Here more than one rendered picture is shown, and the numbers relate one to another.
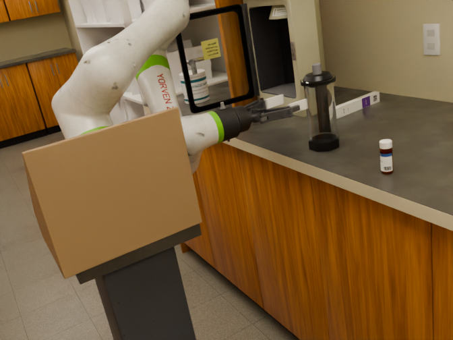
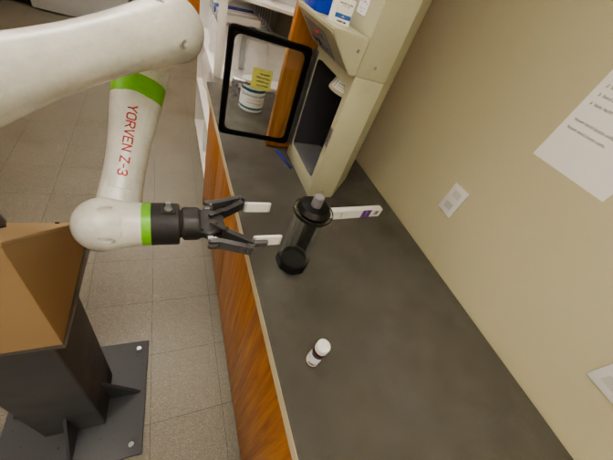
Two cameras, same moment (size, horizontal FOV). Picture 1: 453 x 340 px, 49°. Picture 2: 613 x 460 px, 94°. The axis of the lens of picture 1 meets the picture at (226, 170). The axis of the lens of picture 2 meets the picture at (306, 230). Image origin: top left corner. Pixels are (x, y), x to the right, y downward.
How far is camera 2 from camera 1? 0.95 m
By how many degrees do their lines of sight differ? 22
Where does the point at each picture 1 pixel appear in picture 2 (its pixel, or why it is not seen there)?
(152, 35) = (82, 63)
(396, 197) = (288, 425)
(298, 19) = (350, 109)
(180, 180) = (15, 315)
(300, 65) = (328, 153)
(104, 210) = not seen: outside the picture
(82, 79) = not seen: outside the picture
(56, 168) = not seen: outside the picture
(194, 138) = (94, 243)
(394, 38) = (426, 170)
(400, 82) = (405, 207)
